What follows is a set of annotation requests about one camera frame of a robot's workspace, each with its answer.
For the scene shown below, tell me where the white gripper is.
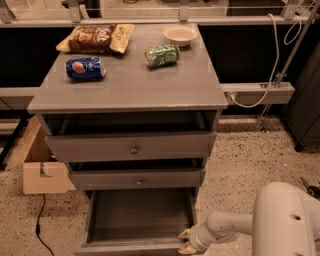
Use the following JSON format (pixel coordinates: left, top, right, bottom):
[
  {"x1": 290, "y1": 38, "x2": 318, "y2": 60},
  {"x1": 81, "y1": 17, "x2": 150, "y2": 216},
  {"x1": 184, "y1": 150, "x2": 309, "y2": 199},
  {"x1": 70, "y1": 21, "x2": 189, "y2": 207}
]
[{"x1": 178, "y1": 223, "x2": 219, "y2": 255}]

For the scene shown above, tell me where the grey bottom drawer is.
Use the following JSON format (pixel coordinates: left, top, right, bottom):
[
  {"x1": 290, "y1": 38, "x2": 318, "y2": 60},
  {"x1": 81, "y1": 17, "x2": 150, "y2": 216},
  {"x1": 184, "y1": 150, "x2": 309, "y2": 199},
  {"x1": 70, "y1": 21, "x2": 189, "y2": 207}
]
[{"x1": 74, "y1": 188, "x2": 196, "y2": 256}]

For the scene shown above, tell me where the grey drawer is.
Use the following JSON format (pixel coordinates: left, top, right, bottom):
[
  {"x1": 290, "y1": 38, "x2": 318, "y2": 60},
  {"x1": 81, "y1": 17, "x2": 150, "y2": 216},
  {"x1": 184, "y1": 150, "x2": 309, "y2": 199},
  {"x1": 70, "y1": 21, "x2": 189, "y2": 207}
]
[
  {"x1": 74, "y1": 188, "x2": 196, "y2": 256},
  {"x1": 69, "y1": 168, "x2": 206, "y2": 190},
  {"x1": 45, "y1": 132, "x2": 216, "y2": 162}
]

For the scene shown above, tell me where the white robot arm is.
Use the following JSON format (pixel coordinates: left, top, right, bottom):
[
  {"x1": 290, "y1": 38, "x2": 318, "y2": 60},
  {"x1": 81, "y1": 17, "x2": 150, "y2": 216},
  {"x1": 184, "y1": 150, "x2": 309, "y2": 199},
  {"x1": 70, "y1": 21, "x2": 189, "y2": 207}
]
[{"x1": 179, "y1": 182, "x2": 320, "y2": 256}]

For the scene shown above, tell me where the grey middle drawer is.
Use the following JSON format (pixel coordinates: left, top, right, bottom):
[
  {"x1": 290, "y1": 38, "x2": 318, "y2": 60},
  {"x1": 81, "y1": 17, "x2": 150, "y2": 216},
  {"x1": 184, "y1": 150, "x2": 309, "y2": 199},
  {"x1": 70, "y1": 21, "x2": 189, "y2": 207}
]
[{"x1": 69, "y1": 168, "x2": 206, "y2": 190}]

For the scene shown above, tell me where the grey drawer cabinet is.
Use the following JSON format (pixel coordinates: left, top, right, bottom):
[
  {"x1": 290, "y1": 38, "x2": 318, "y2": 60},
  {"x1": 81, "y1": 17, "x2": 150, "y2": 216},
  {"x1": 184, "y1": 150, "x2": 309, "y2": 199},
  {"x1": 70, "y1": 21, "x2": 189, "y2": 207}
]
[{"x1": 27, "y1": 22, "x2": 229, "y2": 201}]

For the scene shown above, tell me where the grey top drawer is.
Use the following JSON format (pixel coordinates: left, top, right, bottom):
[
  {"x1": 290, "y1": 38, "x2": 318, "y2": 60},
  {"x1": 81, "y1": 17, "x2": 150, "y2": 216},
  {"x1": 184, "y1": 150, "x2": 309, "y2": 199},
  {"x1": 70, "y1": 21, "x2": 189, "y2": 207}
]
[{"x1": 45, "y1": 132, "x2": 216, "y2": 162}]

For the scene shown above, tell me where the black tool on floor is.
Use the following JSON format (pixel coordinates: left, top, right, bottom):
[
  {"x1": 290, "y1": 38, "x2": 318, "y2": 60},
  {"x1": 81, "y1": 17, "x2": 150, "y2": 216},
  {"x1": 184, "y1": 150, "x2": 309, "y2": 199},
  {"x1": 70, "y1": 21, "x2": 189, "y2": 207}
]
[{"x1": 301, "y1": 177, "x2": 320, "y2": 199}]

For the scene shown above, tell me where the dark grey cabinet right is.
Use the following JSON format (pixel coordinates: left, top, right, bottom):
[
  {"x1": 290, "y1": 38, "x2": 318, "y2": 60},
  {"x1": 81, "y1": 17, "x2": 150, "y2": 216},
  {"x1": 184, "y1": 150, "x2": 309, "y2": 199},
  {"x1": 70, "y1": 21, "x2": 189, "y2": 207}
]
[{"x1": 282, "y1": 43, "x2": 320, "y2": 152}]

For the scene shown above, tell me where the green soda can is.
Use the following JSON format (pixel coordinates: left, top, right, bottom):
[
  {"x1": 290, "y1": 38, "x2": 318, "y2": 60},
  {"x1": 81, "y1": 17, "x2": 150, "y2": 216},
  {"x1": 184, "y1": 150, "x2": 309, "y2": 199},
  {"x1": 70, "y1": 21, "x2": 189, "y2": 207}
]
[{"x1": 145, "y1": 44, "x2": 180, "y2": 68}]

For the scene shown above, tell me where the blue pepsi can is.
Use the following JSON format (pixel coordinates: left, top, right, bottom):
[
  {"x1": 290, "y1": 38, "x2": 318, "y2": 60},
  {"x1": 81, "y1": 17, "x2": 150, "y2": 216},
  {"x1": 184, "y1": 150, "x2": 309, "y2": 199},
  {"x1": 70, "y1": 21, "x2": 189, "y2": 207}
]
[{"x1": 65, "y1": 57, "x2": 106, "y2": 80}]

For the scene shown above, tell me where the white bowl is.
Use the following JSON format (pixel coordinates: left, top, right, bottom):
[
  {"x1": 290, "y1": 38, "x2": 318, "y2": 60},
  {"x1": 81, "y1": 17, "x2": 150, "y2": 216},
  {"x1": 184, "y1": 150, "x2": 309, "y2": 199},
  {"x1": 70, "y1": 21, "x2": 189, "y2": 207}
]
[{"x1": 163, "y1": 26, "x2": 198, "y2": 47}]

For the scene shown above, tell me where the brown yellow chip bag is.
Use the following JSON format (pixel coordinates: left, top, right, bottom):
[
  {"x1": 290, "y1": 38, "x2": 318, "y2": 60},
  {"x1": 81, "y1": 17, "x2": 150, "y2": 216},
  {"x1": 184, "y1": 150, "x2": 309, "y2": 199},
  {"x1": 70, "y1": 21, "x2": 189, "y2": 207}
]
[{"x1": 56, "y1": 24, "x2": 134, "y2": 54}]

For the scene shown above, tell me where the metal pole stand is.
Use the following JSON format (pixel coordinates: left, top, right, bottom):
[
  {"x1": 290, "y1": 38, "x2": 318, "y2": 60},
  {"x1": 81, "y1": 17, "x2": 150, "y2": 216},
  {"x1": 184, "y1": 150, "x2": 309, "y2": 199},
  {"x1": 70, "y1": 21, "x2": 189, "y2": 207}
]
[{"x1": 251, "y1": 0, "x2": 320, "y2": 132}]

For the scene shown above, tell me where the black cable on floor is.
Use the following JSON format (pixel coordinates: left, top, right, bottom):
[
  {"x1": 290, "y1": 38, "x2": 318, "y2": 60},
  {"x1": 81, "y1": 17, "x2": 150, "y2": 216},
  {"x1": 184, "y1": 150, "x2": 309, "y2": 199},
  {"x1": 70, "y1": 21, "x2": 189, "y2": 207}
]
[{"x1": 35, "y1": 193, "x2": 56, "y2": 256}]

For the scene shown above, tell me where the grey wall rail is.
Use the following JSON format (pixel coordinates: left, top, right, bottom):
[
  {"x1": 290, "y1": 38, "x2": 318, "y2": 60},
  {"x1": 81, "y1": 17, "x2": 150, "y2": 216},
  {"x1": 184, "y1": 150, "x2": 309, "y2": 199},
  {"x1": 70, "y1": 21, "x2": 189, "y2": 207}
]
[{"x1": 222, "y1": 82, "x2": 295, "y2": 108}]

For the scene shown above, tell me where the white cable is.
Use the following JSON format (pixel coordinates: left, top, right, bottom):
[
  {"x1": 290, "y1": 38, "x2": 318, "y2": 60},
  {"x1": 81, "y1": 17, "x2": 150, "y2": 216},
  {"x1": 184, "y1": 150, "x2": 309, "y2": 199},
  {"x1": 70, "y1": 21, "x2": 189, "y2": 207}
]
[{"x1": 228, "y1": 12, "x2": 303, "y2": 109}]

